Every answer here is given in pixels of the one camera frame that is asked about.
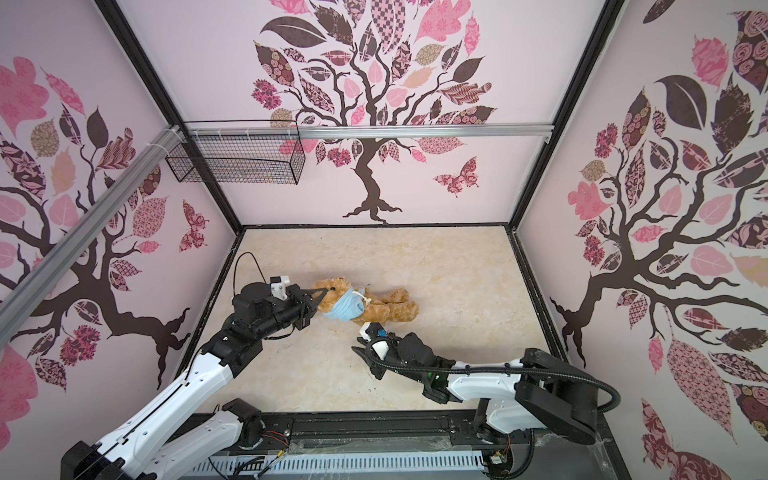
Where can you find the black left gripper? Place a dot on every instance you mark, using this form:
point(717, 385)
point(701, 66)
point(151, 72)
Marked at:
point(307, 306)

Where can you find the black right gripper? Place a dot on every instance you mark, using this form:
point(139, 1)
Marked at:
point(380, 371)

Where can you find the light blue teddy shirt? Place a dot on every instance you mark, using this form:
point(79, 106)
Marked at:
point(350, 306)

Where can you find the brown plush teddy bear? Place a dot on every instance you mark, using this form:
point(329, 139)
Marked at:
point(395, 306)

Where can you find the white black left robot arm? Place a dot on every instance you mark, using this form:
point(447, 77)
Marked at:
point(144, 446)

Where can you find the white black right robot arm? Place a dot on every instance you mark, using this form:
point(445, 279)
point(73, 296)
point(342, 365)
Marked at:
point(537, 391)

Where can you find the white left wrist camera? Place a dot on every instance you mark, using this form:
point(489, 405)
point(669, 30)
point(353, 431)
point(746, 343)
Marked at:
point(278, 286)

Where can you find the black wire mesh basket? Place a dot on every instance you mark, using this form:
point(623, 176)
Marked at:
point(258, 152)

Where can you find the white slotted cable duct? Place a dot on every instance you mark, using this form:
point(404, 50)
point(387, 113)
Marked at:
point(338, 466)

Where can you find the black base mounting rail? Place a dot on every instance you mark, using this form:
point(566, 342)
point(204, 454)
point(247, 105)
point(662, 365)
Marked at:
point(526, 454)

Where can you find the black corner frame post left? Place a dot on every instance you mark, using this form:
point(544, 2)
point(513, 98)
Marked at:
point(124, 34)

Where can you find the black corner frame post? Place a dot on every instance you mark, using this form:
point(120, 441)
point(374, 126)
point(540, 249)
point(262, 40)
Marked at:
point(597, 41)
point(124, 34)

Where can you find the aluminium rail back wall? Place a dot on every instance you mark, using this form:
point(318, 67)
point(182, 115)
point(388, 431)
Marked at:
point(367, 132)

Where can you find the aluminium rail wall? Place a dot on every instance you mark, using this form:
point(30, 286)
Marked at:
point(367, 132)
point(23, 300)

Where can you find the aluminium rail left wall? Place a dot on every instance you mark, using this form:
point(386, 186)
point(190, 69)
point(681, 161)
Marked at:
point(23, 300)

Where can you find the black corner frame post right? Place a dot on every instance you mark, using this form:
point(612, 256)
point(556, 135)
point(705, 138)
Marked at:
point(597, 41)

